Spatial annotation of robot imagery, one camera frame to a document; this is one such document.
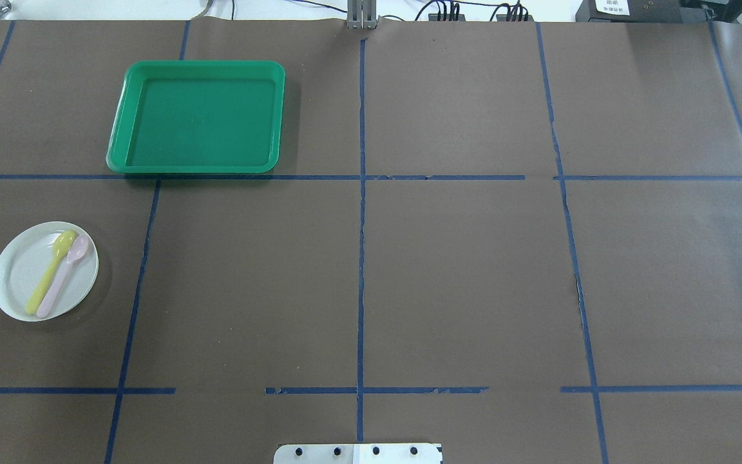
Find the yellow plastic spoon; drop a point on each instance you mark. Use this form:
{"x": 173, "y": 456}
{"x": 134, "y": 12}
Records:
{"x": 60, "y": 248}

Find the black box with label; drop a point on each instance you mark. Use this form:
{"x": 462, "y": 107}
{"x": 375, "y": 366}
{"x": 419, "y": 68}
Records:
{"x": 638, "y": 12}

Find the black power strip left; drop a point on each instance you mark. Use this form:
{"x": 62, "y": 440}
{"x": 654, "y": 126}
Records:
{"x": 447, "y": 12}

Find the pink plastic spoon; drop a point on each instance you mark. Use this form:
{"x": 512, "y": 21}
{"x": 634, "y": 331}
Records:
{"x": 79, "y": 248}

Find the white round plate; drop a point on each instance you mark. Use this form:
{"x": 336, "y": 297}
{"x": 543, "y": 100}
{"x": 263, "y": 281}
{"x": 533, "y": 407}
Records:
{"x": 23, "y": 262}

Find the green plastic tray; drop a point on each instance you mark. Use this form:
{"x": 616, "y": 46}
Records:
{"x": 198, "y": 117}

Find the black power strip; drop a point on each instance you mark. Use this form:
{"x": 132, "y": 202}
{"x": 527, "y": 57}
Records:
{"x": 447, "y": 12}
{"x": 514, "y": 12}

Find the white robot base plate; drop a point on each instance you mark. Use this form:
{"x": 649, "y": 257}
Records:
{"x": 360, "y": 453}

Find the black power strip right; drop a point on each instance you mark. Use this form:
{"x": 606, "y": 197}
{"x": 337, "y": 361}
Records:
{"x": 514, "y": 12}

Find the aluminium frame post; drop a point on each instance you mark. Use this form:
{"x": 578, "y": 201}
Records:
{"x": 362, "y": 15}

